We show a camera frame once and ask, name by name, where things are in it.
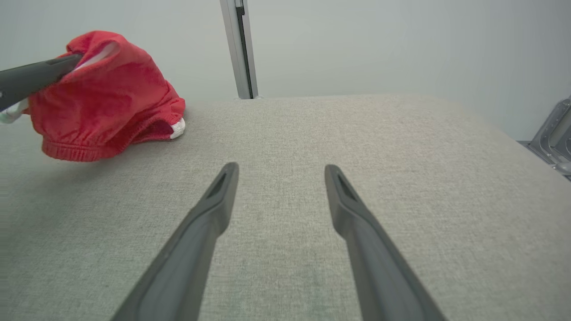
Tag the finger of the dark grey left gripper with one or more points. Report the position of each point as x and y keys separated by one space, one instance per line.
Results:
x=26 y=80

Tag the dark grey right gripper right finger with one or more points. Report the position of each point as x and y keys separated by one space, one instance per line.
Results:
x=383 y=281

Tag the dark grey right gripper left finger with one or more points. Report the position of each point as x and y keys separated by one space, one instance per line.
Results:
x=178 y=276

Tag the red garment with white trim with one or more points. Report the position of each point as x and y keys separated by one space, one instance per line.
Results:
x=107 y=102

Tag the grey metal door post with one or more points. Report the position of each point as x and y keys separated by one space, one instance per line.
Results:
x=232 y=44

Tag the grey metal cart frame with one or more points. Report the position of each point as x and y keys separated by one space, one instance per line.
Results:
x=555 y=133

